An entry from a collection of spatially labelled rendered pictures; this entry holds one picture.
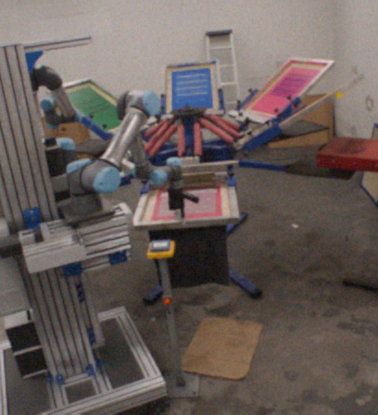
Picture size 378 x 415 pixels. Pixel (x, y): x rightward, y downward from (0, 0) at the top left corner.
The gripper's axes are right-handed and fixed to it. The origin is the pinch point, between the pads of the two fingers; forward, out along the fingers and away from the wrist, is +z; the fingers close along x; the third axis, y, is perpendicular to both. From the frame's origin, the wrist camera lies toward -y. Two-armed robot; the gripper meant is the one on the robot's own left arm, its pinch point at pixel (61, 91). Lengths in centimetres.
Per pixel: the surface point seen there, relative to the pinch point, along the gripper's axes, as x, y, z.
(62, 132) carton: -107, 121, 356
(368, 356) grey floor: 202, 142, -74
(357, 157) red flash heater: 191, 31, -14
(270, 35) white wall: 187, -21, 402
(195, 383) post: 94, 156, -87
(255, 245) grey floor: 146, 149, 85
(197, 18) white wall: 82, -40, 402
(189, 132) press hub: 82, 43, 69
